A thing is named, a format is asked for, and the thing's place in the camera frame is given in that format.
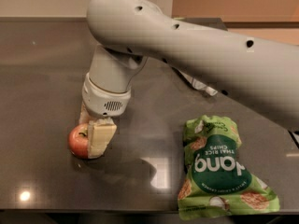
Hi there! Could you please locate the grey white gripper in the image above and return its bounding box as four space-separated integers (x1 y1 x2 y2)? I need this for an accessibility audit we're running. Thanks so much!
78 75 131 159

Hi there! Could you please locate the red apple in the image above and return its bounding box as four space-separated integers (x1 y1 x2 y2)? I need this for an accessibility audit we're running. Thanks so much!
68 123 88 159

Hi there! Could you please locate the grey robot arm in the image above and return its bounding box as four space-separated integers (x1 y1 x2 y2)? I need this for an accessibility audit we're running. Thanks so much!
82 0 299 133

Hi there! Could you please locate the clear plastic water bottle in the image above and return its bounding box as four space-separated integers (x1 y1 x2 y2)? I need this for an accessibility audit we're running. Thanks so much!
179 72 218 96

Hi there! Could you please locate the green rice chips bag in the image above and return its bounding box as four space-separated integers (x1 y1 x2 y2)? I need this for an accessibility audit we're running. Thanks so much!
178 115 280 220

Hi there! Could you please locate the dark side table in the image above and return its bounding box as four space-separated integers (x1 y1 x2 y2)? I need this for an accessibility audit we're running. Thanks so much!
288 131 299 148

